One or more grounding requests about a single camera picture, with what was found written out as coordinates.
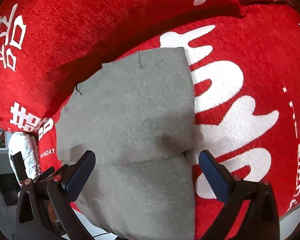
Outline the grey t-shirt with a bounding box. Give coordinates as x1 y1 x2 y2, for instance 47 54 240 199
56 48 195 239

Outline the red wedding blanket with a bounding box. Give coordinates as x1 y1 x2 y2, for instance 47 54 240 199
36 2 300 240

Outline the red wedding pillow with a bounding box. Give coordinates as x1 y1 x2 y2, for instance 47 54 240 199
0 0 288 132

